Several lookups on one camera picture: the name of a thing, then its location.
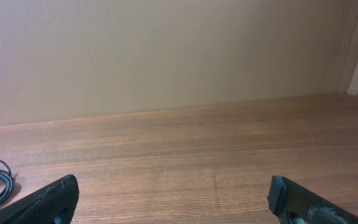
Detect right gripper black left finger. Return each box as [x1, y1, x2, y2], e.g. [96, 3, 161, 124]
[0, 174, 79, 224]

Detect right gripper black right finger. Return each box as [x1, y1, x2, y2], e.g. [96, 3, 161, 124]
[267, 175, 358, 224]

